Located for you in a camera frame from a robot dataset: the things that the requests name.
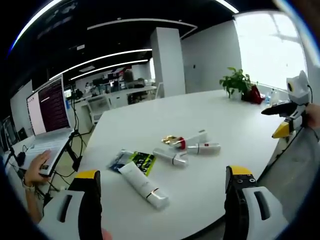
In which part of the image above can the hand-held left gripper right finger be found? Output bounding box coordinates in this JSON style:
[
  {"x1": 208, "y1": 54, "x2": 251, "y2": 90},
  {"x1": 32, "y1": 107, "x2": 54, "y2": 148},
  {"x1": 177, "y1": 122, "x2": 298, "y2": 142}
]
[{"x1": 223, "y1": 164, "x2": 289, "y2": 240}]

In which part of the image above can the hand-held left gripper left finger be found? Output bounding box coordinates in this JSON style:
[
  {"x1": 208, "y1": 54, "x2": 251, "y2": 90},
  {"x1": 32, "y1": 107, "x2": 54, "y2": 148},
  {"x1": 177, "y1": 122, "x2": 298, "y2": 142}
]
[{"x1": 37, "y1": 169, "x2": 104, "y2": 240}]

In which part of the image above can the blue skincare sachet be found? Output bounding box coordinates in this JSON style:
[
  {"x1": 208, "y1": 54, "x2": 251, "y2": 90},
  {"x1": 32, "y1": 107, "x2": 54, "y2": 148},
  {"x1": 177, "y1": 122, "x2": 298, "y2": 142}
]
[{"x1": 108, "y1": 149, "x2": 134, "y2": 173}]

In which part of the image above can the white skincare tube silver cap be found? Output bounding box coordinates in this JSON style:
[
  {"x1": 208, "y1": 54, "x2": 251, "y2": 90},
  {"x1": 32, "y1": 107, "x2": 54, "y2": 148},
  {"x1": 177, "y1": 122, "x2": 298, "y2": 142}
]
[{"x1": 117, "y1": 161, "x2": 170, "y2": 210}]

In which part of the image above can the silver skincare bottle red mark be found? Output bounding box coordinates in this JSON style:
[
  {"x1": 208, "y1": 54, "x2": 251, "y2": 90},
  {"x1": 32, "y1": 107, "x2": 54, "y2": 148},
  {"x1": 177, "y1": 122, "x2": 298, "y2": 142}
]
[{"x1": 186, "y1": 142, "x2": 222, "y2": 156}]

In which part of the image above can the green black skincare sachet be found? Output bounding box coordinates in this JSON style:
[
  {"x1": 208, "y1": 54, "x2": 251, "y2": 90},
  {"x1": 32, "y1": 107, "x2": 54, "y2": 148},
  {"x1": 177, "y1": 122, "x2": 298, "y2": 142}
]
[{"x1": 128, "y1": 150, "x2": 157, "y2": 177}]

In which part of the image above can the white skincare tube red cap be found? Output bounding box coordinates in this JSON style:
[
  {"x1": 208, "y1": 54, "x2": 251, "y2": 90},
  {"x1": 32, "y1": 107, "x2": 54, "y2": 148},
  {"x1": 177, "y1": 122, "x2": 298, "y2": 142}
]
[{"x1": 178, "y1": 128, "x2": 210, "y2": 150}]

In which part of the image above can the gold skincare stick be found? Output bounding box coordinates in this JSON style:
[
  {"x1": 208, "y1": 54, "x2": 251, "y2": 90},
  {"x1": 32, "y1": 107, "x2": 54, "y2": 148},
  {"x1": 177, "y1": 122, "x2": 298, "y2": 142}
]
[{"x1": 161, "y1": 135, "x2": 183, "y2": 147}]

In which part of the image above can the person's right hand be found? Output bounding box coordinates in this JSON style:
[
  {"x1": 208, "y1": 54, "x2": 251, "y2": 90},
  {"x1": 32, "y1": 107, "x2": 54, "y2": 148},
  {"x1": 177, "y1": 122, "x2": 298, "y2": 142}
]
[{"x1": 301, "y1": 102, "x2": 320, "y2": 131}]

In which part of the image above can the person's left hand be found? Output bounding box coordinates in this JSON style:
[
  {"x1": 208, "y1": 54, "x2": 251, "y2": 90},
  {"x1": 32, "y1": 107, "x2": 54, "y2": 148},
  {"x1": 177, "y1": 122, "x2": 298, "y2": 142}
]
[{"x1": 100, "y1": 228, "x2": 114, "y2": 240}]

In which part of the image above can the red bag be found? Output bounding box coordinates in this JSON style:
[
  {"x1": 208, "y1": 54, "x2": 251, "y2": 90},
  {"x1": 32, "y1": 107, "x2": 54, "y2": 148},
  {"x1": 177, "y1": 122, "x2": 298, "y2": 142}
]
[{"x1": 241, "y1": 84, "x2": 266, "y2": 105}]

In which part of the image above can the green potted plant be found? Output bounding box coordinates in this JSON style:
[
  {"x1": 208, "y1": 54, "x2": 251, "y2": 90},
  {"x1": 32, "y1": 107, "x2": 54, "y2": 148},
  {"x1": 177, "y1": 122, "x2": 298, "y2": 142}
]
[{"x1": 219, "y1": 66, "x2": 252, "y2": 101}]

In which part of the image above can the black laptop stand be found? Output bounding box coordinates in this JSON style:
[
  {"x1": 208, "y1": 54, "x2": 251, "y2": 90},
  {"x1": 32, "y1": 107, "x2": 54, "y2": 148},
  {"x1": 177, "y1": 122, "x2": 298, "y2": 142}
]
[{"x1": 43, "y1": 128, "x2": 88, "y2": 200}]

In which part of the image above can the silver laptop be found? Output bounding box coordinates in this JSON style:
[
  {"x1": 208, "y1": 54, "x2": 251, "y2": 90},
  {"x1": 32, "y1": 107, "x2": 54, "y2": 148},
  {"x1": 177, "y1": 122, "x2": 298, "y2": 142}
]
[{"x1": 22, "y1": 74, "x2": 75, "y2": 178}]

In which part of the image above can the white office chair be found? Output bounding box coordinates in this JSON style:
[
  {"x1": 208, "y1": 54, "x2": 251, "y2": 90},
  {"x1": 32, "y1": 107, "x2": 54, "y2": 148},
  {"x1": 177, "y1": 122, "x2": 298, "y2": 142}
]
[{"x1": 86, "y1": 96, "x2": 113, "y2": 125}]

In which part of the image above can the black tripod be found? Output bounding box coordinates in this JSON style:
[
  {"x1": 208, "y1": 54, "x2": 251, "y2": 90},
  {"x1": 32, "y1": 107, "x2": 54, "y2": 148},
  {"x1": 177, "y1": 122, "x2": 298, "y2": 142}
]
[{"x1": 67, "y1": 87, "x2": 82, "y2": 132}]

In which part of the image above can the black cable on desk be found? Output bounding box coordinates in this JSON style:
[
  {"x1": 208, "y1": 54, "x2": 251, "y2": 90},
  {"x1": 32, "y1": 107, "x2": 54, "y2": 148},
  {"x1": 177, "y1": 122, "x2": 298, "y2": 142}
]
[{"x1": 9, "y1": 144, "x2": 29, "y2": 167}]

